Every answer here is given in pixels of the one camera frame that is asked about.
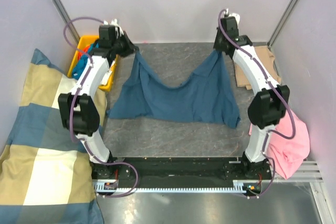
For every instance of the aluminium corner post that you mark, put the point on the aluminium corner post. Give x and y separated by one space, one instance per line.
59 6
283 20

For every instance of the yellow plastic bin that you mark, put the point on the yellow plastic bin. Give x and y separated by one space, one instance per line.
84 43

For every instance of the blue beige checkered pillow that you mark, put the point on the blue beige checkered pillow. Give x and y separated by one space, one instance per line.
45 176

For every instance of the teal t-shirt in bin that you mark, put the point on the teal t-shirt in bin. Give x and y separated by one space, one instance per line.
81 64

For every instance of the right aluminium corner post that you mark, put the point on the right aluminium corner post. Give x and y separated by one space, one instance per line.
283 20

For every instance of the left aluminium corner post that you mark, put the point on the left aluminium corner post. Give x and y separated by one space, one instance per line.
59 6

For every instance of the orange t-shirt in bin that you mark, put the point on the orange t-shirt in bin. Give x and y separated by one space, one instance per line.
84 50

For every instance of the dark blue t-shirt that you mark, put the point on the dark blue t-shirt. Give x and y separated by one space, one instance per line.
206 96

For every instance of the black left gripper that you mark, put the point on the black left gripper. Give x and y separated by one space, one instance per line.
130 48

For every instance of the folded beige t-shirt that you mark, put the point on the folded beige t-shirt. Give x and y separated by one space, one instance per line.
267 58

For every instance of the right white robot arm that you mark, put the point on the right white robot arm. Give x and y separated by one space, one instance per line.
270 100

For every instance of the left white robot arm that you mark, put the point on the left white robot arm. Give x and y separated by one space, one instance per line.
77 109

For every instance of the pink t-shirt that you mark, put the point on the pink t-shirt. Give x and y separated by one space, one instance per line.
288 154

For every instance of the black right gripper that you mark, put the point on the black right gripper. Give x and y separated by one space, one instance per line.
216 45

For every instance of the grey slotted cable duct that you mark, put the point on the grey slotted cable duct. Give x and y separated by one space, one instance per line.
114 187

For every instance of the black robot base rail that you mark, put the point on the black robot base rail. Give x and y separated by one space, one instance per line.
195 171

